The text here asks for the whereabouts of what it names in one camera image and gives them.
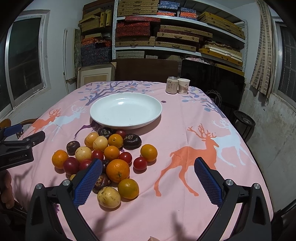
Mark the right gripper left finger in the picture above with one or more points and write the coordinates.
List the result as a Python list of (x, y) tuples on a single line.
[(42, 219)]

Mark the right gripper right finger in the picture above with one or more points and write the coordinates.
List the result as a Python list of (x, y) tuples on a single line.
[(253, 222)]

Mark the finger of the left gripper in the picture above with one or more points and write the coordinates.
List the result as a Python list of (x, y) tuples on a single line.
[(12, 130), (30, 141)]

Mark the small brown longan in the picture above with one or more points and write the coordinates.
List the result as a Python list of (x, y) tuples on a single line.
[(72, 177)]

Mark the pale yellow fruit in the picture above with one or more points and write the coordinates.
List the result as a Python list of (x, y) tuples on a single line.
[(83, 153)]

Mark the speckled yellow passion fruit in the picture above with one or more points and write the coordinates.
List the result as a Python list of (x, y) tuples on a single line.
[(109, 197)]

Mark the patterned dark chestnut fruit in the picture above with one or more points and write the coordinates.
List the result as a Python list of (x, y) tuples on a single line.
[(102, 181)]

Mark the dark purple water chestnut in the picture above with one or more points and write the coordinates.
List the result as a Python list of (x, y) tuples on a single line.
[(132, 141)]

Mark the dark red plum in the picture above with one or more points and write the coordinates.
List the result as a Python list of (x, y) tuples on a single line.
[(71, 166)]

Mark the left hand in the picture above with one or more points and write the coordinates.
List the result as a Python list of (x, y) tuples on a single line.
[(6, 190)]

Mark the yellow-orange round fruit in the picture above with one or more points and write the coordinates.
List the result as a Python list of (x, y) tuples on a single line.
[(90, 138)]

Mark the window at left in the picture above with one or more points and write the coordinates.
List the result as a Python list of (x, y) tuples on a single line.
[(24, 60)]

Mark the window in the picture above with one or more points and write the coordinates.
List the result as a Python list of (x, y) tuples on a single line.
[(24, 60), (284, 76)]

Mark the yellow round fruit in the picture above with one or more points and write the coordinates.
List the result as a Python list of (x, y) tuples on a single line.
[(100, 143)]

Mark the large orange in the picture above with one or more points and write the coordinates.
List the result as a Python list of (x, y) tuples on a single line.
[(118, 170)]

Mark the small orange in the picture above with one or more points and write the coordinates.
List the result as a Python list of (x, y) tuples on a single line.
[(116, 140)]

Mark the white oval plate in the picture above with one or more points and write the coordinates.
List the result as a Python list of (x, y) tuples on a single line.
[(126, 110)]

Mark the red cherry tomato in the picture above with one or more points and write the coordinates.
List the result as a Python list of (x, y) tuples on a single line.
[(140, 164)]

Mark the framed picture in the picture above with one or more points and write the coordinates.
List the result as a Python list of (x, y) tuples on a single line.
[(96, 73)]

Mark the pink deer tablecloth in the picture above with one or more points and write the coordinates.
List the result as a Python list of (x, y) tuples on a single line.
[(124, 160)]

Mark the dark wooden chair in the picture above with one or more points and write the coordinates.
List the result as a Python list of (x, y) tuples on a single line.
[(151, 70)]

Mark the window at right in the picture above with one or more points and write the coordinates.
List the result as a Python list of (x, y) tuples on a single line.
[(284, 76)]

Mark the beige checked curtain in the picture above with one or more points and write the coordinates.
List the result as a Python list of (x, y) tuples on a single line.
[(261, 76)]

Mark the pink drink can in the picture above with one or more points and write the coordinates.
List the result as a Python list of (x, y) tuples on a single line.
[(172, 85)]

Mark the pink paper cup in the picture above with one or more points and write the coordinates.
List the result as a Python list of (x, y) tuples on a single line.
[(183, 85)]

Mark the metal storage shelf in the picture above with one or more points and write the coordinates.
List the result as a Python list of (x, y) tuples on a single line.
[(179, 29)]

